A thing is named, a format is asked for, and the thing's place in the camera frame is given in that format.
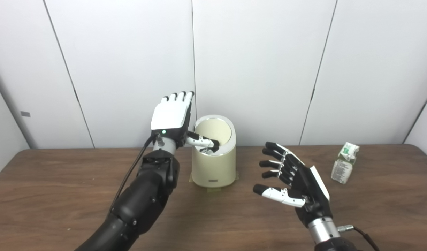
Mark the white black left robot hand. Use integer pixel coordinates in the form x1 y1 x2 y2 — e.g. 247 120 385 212
150 91 220 153

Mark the cream round bin lid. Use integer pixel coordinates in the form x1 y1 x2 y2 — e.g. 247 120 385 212
195 119 232 149

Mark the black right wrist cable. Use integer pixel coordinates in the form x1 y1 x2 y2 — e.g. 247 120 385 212
337 225 381 251

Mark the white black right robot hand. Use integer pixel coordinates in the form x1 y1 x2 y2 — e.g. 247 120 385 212
253 142 333 227

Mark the green white milk carton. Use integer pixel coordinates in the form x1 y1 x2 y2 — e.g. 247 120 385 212
331 142 360 184

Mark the cream-colored bin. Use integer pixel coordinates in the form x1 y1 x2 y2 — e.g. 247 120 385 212
192 115 236 188

